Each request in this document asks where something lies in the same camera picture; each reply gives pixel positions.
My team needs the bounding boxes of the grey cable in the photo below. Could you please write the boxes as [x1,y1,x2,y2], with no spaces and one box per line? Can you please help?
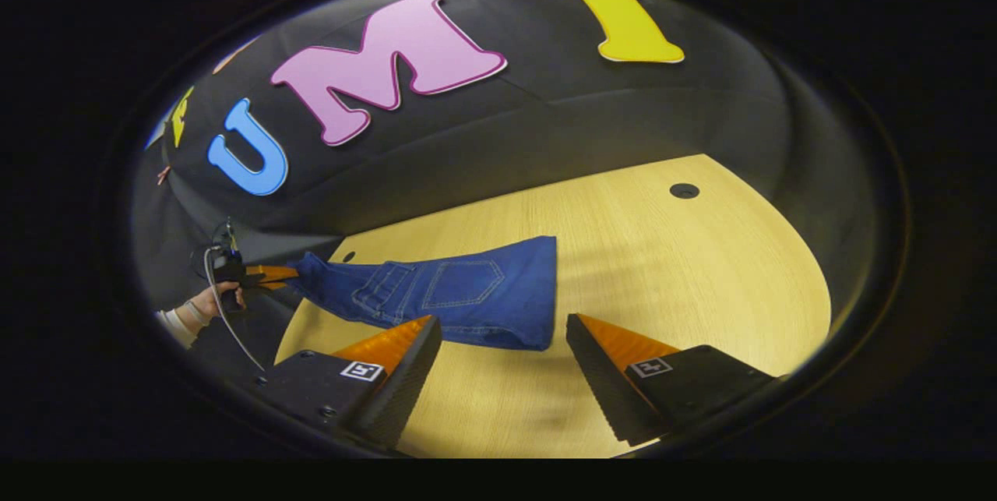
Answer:
[202,245,267,372]

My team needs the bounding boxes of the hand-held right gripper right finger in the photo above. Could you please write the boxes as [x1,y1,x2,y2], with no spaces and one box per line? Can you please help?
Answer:
[565,312,781,446]

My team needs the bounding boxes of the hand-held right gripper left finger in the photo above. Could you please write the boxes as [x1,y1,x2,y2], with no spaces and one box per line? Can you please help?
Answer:
[251,315,444,450]

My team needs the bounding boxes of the blue denim jeans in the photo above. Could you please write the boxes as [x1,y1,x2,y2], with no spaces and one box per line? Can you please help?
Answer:
[284,235,558,352]

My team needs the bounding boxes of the black backdrop cloth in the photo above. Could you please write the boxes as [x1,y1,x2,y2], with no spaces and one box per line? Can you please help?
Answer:
[132,0,881,346]

